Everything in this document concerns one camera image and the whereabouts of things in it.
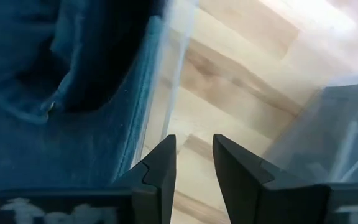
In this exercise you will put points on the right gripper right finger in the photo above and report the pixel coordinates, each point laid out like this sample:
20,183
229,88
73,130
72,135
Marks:
253,193

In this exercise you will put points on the clear plastic container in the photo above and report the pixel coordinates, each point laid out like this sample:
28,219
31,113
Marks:
291,140
169,77

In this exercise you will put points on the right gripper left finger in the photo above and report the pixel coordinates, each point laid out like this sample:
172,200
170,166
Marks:
157,193

